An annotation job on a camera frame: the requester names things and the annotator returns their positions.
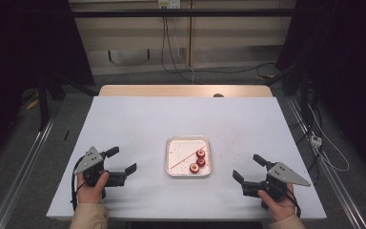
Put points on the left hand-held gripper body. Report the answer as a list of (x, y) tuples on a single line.
[(90, 159)]

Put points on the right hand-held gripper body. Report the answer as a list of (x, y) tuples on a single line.
[(282, 173)]

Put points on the white metal-rimmed tray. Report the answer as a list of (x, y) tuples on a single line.
[(179, 149)]

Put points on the person's left hand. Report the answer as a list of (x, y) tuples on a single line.
[(90, 194)]

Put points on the person's right hand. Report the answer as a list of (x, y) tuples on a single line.
[(281, 210)]

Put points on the small black floor object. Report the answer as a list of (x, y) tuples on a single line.
[(66, 135)]

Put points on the white power strip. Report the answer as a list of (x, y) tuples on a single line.
[(316, 140)]

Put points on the black metal stand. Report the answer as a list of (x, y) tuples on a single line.
[(44, 101)]

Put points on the light wooden table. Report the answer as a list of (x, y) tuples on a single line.
[(158, 90)]

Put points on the yellow floor tape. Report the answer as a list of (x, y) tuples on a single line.
[(32, 104)]

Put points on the dark curtain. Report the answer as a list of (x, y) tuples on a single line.
[(346, 47), (19, 47)]

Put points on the black horizontal bar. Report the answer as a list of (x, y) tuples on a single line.
[(124, 13)]

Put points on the aluminium floor rail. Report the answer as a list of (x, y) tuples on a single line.
[(336, 184), (22, 175)]

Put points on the white wall socket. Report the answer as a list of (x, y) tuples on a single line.
[(169, 3)]

